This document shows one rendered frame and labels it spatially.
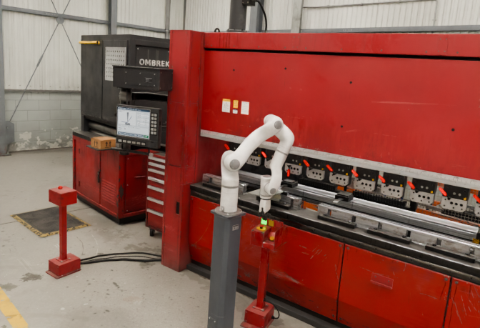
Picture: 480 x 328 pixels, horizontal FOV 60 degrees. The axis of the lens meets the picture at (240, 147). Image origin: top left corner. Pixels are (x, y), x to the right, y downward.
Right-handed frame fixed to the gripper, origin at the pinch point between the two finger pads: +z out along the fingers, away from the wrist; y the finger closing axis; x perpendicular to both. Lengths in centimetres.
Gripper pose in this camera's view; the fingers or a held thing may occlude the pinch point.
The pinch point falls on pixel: (264, 217)
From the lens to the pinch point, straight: 303.1
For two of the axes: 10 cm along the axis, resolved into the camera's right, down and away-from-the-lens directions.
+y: -4.6, 2.1, -8.6
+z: -0.3, 9.7, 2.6
